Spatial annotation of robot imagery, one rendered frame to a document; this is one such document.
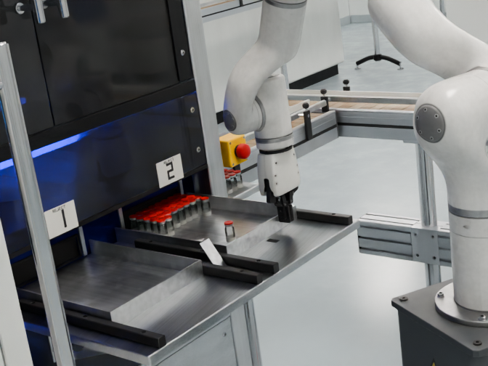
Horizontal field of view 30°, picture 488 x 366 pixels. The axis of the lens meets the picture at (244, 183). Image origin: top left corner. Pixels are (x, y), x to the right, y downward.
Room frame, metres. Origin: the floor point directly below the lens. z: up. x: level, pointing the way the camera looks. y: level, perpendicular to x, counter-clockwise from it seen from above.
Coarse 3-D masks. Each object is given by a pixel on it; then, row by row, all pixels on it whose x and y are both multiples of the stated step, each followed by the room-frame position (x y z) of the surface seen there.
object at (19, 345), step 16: (0, 224) 1.07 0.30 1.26; (0, 240) 1.06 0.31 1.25; (0, 256) 1.06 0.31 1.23; (0, 272) 1.05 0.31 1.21; (0, 288) 1.05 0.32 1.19; (0, 304) 1.05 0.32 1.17; (16, 304) 1.07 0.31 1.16; (0, 320) 1.04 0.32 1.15; (16, 320) 1.06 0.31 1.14; (0, 336) 1.04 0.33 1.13; (16, 336) 1.06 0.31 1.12; (0, 352) 1.04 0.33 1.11; (16, 352) 1.05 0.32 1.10
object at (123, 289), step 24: (96, 240) 1.95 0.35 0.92; (72, 264) 1.91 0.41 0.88; (96, 264) 1.89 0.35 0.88; (120, 264) 1.87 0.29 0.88; (144, 264) 1.85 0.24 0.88; (168, 264) 1.80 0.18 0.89; (192, 264) 1.73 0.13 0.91; (24, 288) 1.81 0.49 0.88; (72, 288) 1.77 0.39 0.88; (96, 288) 1.75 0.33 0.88; (120, 288) 1.73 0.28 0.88; (144, 288) 1.72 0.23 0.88; (168, 288) 1.67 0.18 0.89; (96, 312) 1.58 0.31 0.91; (120, 312) 1.57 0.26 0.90
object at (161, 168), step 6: (174, 156) 2.09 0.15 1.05; (180, 156) 2.11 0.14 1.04; (162, 162) 2.06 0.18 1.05; (168, 162) 2.07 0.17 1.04; (174, 162) 2.09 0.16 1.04; (180, 162) 2.10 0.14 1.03; (156, 168) 2.04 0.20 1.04; (162, 168) 2.06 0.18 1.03; (168, 168) 2.07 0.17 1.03; (174, 168) 2.09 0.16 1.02; (180, 168) 2.10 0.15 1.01; (162, 174) 2.05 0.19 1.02; (174, 174) 2.08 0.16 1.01; (180, 174) 2.10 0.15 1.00; (162, 180) 2.05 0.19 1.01; (168, 180) 2.07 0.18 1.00; (174, 180) 2.08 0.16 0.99; (162, 186) 2.05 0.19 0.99
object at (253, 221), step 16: (224, 208) 2.14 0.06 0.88; (240, 208) 2.11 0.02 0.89; (256, 208) 2.08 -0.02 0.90; (272, 208) 2.04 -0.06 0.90; (192, 224) 2.06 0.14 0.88; (208, 224) 2.05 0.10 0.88; (240, 224) 2.02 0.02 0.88; (256, 224) 2.00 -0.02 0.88; (272, 224) 1.93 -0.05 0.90; (128, 240) 2.00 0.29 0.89; (160, 240) 1.93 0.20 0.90; (176, 240) 1.90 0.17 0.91; (192, 240) 1.87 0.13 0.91; (224, 240) 1.93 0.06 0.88; (240, 240) 1.84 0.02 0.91; (256, 240) 1.88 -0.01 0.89
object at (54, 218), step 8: (72, 200) 1.85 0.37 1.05; (56, 208) 1.81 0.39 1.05; (64, 208) 1.83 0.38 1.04; (72, 208) 1.84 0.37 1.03; (48, 216) 1.79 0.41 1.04; (56, 216) 1.81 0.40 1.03; (72, 216) 1.84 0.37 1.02; (48, 224) 1.79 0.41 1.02; (56, 224) 1.80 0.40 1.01; (72, 224) 1.84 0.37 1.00; (48, 232) 1.79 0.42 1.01; (56, 232) 1.80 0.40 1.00
